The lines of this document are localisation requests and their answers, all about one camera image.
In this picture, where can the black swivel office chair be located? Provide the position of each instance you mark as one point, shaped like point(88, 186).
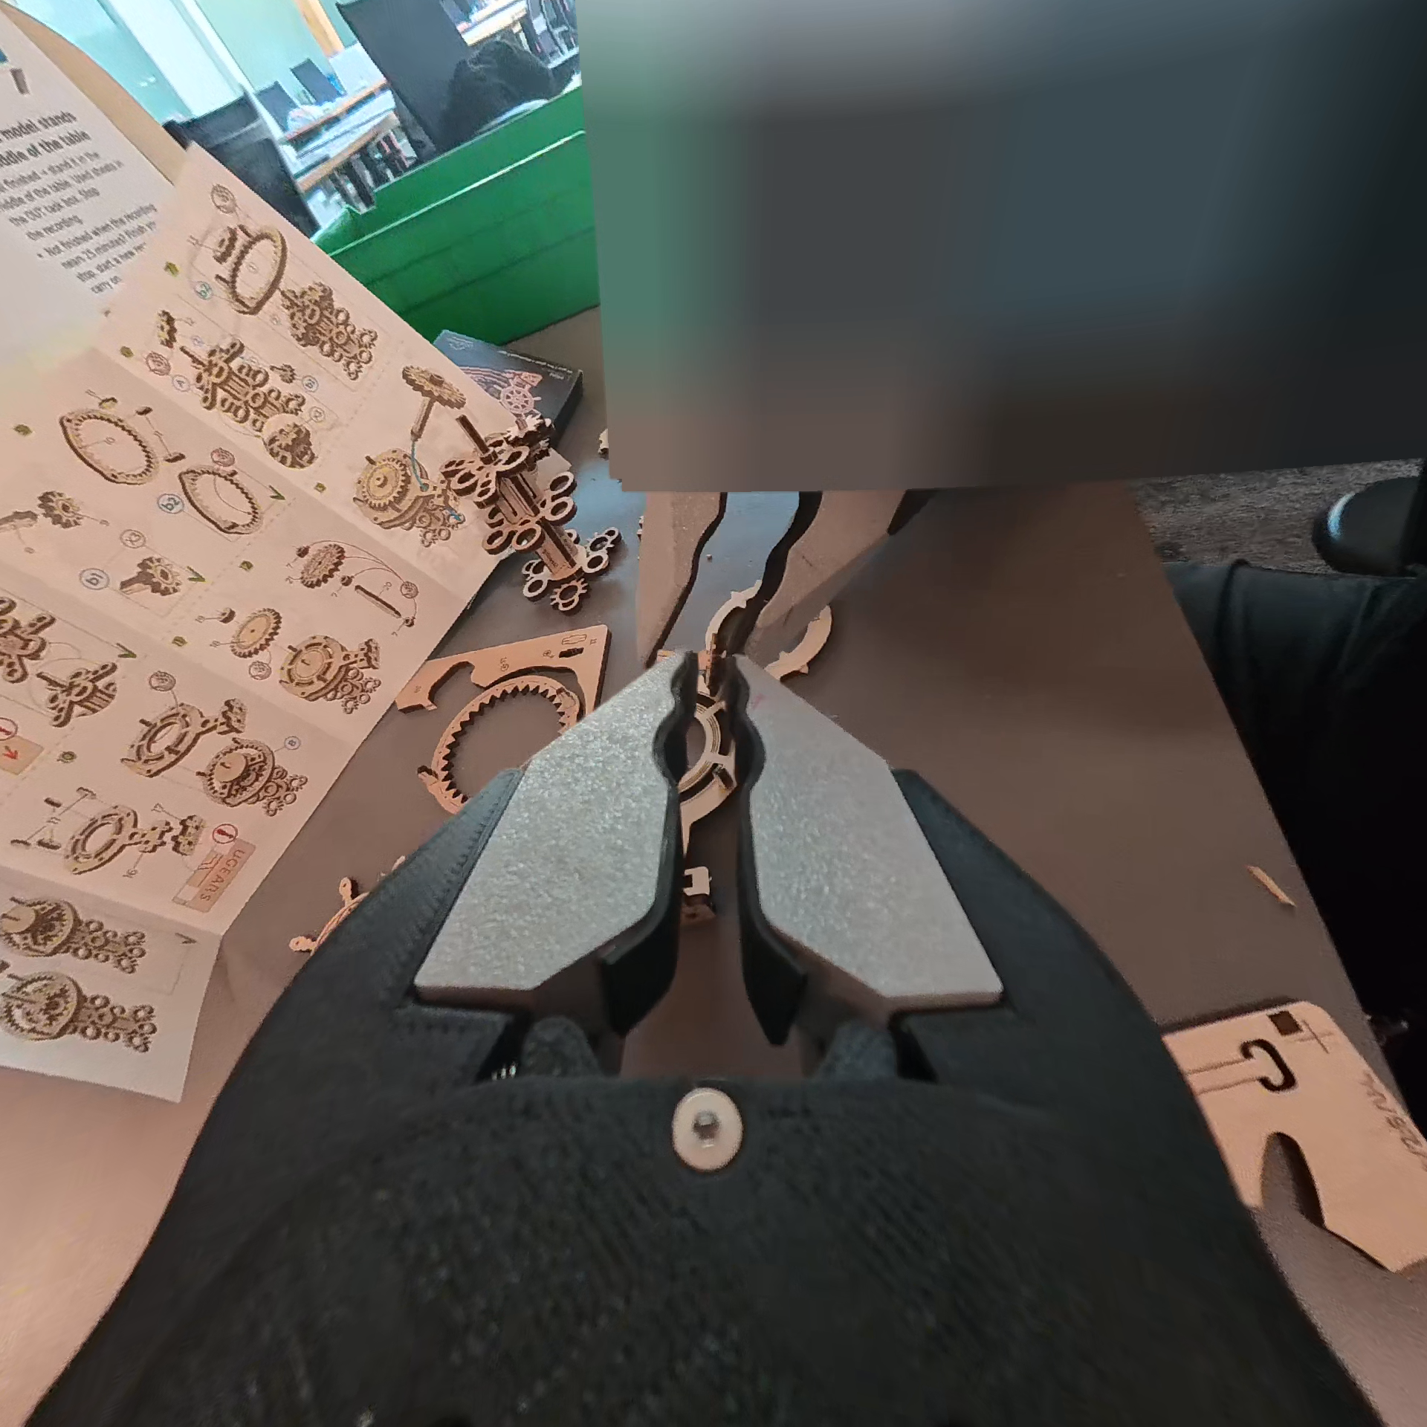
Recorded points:
point(1371, 523)

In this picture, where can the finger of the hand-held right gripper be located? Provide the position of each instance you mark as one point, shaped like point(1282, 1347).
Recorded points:
point(670, 557)
point(803, 591)

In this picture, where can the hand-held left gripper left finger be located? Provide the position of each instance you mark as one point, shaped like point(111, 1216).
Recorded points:
point(556, 869)

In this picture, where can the wooden frame offcut sheet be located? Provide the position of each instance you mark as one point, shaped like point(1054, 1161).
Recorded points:
point(556, 657)

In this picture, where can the folded assembly instruction sheet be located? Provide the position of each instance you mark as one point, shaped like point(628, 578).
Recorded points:
point(223, 557)

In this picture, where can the black high-back office chair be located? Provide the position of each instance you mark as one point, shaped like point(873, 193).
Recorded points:
point(245, 155)

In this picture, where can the wooden ship wheel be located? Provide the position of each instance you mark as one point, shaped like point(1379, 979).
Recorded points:
point(341, 921)

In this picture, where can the jagged-edged wooden offcut sheet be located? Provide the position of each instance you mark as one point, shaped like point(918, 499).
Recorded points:
point(1339, 1171)

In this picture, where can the wooden looped disc spindle assembly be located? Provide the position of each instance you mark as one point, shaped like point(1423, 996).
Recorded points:
point(523, 523)

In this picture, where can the black bundled jacket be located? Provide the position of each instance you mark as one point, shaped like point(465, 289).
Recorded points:
point(502, 95)

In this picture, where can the wood sliver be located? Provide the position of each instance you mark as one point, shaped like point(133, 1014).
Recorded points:
point(1271, 887)

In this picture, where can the black model box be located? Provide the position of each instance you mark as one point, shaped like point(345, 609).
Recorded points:
point(512, 379)

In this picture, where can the printed text sheet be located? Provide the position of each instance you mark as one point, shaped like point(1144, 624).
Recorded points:
point(67, 167)

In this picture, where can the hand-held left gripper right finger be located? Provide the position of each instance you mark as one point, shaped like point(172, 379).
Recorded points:
point(869, 869)

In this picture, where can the black mesh office chair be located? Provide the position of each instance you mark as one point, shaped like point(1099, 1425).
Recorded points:
point(388, 46)

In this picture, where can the round slotted wooden plate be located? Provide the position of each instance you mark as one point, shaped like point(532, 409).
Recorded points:
point(713, 779)

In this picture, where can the green plastic bin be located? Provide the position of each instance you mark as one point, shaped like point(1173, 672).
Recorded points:
point(491, 255)
point(523, 122)

